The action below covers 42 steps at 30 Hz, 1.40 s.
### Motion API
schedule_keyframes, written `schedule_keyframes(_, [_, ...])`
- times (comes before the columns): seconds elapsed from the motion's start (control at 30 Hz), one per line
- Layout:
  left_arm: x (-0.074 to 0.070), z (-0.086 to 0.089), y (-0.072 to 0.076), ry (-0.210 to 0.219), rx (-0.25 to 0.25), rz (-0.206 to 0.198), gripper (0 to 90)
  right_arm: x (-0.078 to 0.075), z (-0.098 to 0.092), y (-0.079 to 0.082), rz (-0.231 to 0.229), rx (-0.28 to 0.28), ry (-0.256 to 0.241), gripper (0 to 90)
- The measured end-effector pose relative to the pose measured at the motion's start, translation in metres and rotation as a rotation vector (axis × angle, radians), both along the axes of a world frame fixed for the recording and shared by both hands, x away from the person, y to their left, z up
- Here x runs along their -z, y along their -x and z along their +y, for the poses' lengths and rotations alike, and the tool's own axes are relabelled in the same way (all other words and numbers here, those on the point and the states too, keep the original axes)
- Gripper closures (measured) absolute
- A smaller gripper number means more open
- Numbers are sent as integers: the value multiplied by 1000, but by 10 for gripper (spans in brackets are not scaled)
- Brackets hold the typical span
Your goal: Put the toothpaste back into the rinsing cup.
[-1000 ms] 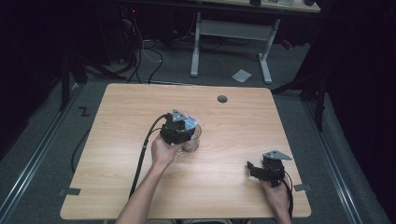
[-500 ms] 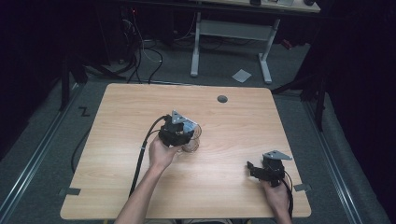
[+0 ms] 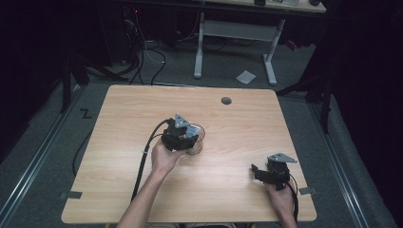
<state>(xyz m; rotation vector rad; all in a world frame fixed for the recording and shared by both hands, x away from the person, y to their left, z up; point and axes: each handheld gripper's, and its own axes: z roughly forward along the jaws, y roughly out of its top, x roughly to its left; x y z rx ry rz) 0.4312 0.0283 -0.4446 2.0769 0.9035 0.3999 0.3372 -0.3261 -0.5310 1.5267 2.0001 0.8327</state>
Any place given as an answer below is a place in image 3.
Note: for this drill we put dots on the person's left hand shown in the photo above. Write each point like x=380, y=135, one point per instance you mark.
x=163, y=160

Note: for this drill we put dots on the black tape mark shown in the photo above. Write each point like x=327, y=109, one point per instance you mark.
x=86, y=113

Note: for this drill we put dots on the person's right hand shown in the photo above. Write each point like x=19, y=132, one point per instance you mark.
x=282, y=201

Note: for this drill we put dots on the black round table grommet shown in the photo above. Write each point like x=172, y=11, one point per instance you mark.
x=226, y=100

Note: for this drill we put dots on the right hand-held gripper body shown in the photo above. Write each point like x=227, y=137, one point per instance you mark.
x=278, y=172

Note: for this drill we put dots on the grey paper sheet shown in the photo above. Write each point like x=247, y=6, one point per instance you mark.
x=245, y=77

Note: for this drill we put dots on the grey tape strip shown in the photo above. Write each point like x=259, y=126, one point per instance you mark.
x=307, y=190
x=74, y=194

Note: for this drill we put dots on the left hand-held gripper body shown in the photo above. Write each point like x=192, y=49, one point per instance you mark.
x=177, y=139

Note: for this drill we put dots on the black metal stand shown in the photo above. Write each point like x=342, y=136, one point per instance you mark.
x=66, y=82
x=326, y=104

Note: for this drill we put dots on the clear glass cup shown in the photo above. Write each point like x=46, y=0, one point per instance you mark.
x=198, y=147

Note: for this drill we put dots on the white desk with metal legs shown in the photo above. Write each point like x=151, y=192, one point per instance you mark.
x=236, y=30

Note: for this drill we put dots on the metal floor rail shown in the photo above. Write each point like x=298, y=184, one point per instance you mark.
x=38, y=152
x=339, y=164

